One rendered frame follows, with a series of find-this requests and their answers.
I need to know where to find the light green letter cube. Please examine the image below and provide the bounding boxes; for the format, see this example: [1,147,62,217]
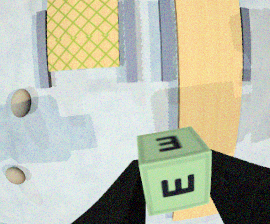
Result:
[138,125,212,216]

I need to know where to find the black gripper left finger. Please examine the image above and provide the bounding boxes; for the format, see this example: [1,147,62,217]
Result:
[71,160,147,224]

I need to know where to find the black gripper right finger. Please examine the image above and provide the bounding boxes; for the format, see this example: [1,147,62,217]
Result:
[209,149,270,224]

